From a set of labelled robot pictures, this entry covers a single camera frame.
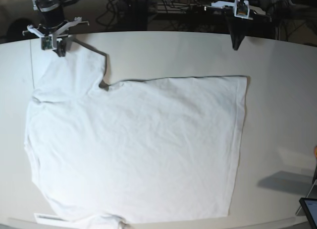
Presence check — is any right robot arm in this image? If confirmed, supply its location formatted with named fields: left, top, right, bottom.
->
left=22, top=0, right=89, bottom=57

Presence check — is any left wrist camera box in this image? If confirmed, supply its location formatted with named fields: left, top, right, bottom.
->
left=234, top=0, right=250, bottom=19

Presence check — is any tablet screen with stand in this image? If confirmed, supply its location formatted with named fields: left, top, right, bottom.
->
left=295, top=169, right=317, bottom=229

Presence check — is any white T-shirt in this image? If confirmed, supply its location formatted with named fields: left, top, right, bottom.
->
left=24, top=43, right=247, bottom=229

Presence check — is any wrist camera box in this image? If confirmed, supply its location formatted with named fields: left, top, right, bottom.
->
left=41, top=36, right=53, bottom=51
left=234, top=0, right=250, bottom=19

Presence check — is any white label strip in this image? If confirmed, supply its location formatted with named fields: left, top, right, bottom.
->
left=34, top=213, right=65, bottom=227

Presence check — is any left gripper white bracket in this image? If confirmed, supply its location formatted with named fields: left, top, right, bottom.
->
left=204, top=0, right=272, bottom=51

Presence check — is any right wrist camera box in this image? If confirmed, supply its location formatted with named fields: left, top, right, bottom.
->
left=41, top=36, right=53, bottom=51

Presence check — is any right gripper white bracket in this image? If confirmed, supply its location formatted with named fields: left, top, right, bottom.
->
left=22, top=17, right=89, bottom=57

